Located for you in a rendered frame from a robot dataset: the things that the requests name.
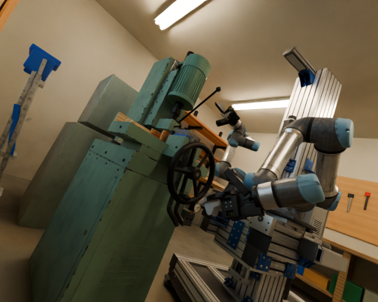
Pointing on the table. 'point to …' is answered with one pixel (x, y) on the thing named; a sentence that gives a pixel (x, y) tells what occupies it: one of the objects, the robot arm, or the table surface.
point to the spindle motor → (189, 81)
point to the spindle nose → (176, 111)
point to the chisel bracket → (167, 124)
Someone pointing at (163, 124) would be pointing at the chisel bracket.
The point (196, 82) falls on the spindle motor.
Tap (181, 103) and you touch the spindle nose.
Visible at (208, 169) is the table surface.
